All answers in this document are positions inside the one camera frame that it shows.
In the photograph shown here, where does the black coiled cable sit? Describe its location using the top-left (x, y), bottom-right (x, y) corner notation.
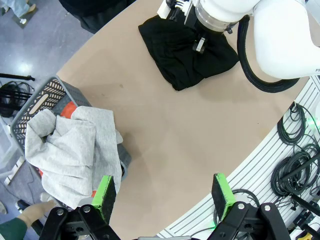
top-left (271, 143), bottom-right (320, 198)
top-left (277, 103), bottom-right (307, 146)
top-left (231, 188), bottom-right (261, 210)

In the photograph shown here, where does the black garment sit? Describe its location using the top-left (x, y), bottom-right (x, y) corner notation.
top-left (138, 14), bottom-right (240, 92)

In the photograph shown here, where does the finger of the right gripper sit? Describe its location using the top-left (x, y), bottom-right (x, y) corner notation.
top-left (192, 36), bottom-right (208, 54)

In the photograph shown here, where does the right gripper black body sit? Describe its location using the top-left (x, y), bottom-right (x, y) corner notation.
top-left (184, 4), bottom-right (210, 38)

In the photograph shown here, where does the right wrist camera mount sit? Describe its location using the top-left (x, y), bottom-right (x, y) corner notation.
top-left (156, 0), bottom-right (195, 22)

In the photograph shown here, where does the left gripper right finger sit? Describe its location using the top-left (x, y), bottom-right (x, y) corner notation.
top-left (207, 172), bottom-right (292, 240)

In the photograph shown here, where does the bystander arm green sleeve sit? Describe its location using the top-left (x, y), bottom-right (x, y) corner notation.
top-left (0, 199), bottom-right (63, 240)

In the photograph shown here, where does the person in black t-shirt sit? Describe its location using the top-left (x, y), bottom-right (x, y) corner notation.
top-left (58, 0), bottom-right (138, 35)

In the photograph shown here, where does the black rod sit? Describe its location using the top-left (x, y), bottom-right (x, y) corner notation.
top-left (291, 194), bottom-right (320, 216)
top-left (279, 154), bottom-right (320, 181)

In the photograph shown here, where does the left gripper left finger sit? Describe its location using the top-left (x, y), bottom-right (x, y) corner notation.
top-left (38, 174), bottom-right (118, 240)

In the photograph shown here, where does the white slatted base plate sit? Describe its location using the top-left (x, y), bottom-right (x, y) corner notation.
top-left (156, 74), bottom-right (320, 240)

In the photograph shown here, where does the grey woven plastic basket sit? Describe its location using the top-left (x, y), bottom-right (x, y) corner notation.
top-left (9, 75), bottom-right (133, 208)

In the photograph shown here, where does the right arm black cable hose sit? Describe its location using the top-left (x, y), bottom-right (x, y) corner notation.
top-left (236, 14), bottom-right (301, 94)

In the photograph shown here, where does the grey top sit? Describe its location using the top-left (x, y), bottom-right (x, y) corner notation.
top-left (24, 105), bottom-right (124, 210)

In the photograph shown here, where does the orange top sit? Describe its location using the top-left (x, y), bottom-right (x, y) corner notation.
top-left (37, 100), bottom-right (98, 199)

